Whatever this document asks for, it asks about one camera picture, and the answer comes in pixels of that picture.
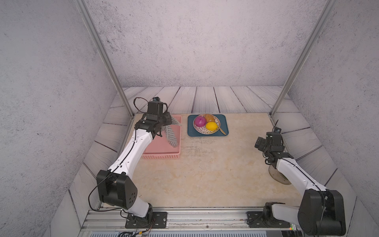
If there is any grey striped dishcloth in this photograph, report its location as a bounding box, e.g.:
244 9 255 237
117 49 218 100
162 116 182 148

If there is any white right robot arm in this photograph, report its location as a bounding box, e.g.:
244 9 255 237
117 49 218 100
255 129 346 236

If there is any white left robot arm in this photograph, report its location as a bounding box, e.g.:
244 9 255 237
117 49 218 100
96 112 172 219

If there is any pink perforated plastic basket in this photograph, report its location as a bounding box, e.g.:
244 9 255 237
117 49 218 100
142 124 182 159

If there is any teal rectangular tray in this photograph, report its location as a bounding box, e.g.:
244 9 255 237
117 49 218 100
187 114 229 137

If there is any purple onion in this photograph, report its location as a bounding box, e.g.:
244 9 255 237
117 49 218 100
194 116 207 127

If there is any speckled white plate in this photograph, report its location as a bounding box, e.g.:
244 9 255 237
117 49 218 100
193 114 221 135

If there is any brown potato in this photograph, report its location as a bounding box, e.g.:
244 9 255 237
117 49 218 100
203 114 216 122

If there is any yellow lemon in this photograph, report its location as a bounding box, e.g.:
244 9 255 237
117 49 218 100
205 122 219 131

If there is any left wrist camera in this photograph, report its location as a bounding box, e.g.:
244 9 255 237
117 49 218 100
147 97 164 116

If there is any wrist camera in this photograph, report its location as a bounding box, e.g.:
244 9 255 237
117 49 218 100
147 97 164 116
271 120 282 134

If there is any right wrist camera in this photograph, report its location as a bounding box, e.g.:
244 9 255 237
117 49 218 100
271 120 282 134

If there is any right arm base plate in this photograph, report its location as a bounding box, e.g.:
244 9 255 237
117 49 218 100
246 202 291 228

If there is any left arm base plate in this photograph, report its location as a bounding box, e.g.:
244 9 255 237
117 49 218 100
125 211 168 229

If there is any aluminium left frame post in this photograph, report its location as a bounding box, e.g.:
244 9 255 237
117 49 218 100
74 0 134 117

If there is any aluminium frame post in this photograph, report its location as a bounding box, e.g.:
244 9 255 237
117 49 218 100
74 0 134 117
269 0 338 118

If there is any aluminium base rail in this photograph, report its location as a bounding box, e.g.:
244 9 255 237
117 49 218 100
79 207 306 237

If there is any aluminium right frame post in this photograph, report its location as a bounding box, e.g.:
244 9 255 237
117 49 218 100
269 0 338 118

